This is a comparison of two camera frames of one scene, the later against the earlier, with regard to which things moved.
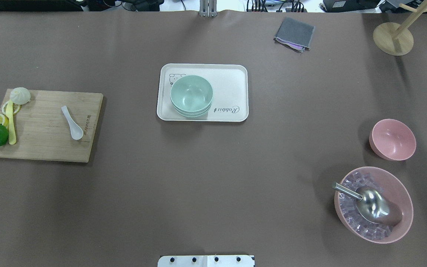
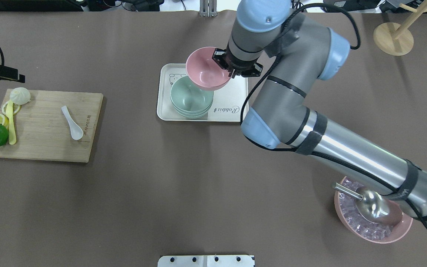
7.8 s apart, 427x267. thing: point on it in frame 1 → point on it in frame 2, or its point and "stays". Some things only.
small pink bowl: (393, 139) → (206, 72)
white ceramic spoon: (76, 131) stays
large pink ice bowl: (349, 210) stays
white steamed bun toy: (20, 95) stays
